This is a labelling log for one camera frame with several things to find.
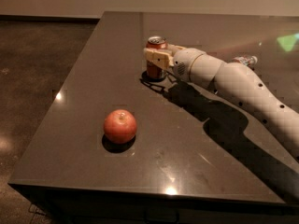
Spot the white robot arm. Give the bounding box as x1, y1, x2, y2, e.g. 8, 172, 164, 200
144, 45, 299, 158

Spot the red apple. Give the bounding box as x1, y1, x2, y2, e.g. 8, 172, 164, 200
103, 109, 137, 144

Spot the red coke can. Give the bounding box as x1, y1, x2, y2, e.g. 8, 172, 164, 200
146, 35, 168, 81

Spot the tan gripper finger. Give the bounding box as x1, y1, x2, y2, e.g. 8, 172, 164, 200
144, 48, 174, 70
167, 44, 185, 55

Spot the clear plastic water bottle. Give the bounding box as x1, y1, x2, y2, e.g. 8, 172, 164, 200
232, 55, 258, 69

